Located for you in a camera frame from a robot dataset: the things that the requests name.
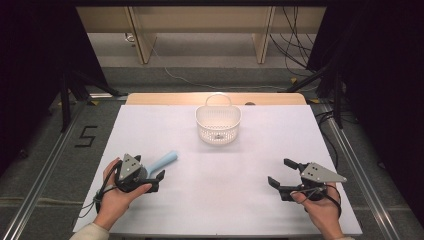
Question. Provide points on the white table sheet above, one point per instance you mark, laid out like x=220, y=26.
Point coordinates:
x=213, y=186

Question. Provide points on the person's right hand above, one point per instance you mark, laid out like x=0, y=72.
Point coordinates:
x=323, y=210

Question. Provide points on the white plastic basket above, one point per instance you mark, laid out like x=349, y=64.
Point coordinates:
x=218, y=120

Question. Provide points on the black curtain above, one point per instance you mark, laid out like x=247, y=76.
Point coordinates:
x=36, y=66
x=383, y=83

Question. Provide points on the black metal stand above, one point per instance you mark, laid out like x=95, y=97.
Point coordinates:
x=65, y=106
x=338, y=100

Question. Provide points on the person's left hand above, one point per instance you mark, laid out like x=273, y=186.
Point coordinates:
x=111, y=203

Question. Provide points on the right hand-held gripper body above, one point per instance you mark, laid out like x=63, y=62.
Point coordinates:
x=316, y=173

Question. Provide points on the light wooden table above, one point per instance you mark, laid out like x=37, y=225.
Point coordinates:
x=160, y=99

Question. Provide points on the metal floor rail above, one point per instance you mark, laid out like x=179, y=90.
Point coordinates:
x=43, y=173
x=363, y=176

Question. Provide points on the beige wooden desk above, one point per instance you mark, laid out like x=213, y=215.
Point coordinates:
x=200, y=18

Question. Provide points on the light blue hairbrush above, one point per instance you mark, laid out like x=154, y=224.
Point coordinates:
x=163, y=161

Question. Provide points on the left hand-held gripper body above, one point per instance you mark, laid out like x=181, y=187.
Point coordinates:
x=129, y=166

